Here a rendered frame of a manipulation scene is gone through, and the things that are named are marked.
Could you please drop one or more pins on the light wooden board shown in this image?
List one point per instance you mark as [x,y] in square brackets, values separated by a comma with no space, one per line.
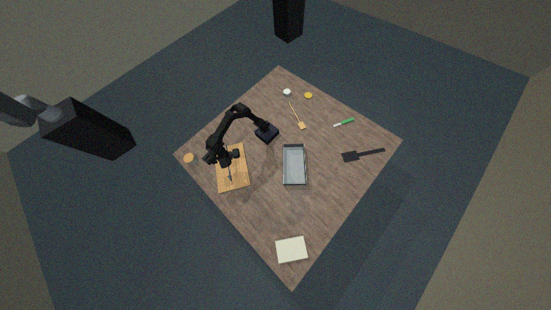
[239,172]

